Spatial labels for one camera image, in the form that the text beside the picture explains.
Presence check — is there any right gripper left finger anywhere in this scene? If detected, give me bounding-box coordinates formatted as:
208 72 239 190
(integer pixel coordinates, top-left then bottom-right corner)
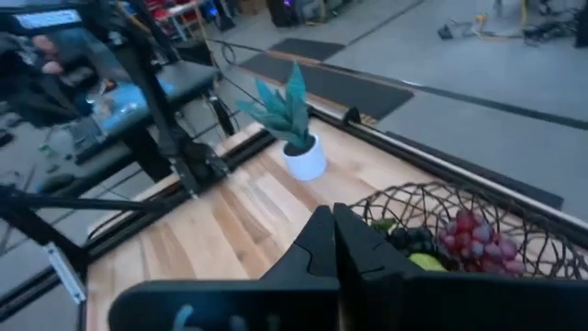
256 205 340 331

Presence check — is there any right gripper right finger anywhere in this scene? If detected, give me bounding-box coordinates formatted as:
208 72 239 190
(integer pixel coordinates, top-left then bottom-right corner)
334 202 417 331

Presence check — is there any black grape bunch with leaf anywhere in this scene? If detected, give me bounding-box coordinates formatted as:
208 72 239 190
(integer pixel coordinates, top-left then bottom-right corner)
370 217 445 258

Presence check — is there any red and mauve grape bunch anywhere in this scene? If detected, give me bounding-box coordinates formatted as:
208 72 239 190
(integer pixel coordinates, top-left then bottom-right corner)
435 209 528 280

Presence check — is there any green plant in white pot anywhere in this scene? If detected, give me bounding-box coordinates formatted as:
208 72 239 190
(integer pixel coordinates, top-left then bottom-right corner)
234 62 328 183

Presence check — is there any plain black floor mat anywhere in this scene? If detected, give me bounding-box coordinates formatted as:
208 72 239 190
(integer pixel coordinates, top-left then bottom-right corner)
239 52 415 122

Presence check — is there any grey side desk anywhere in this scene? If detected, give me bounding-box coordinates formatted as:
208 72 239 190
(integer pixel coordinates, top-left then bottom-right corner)
151 61 221 105

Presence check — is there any hazard striped black floor mat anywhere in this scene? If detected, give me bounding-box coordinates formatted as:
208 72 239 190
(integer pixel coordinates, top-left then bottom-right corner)
268 38 346 63

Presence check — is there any blue screen device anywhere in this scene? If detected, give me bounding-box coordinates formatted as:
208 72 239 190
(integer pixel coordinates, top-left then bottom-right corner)
89 81 164 137

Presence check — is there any small black rail bracket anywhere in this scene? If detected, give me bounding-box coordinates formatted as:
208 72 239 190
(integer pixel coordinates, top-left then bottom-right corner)
342 106 362 128

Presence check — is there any black wire basket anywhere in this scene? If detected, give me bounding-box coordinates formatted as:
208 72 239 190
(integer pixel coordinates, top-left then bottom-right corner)
348 181 588 281

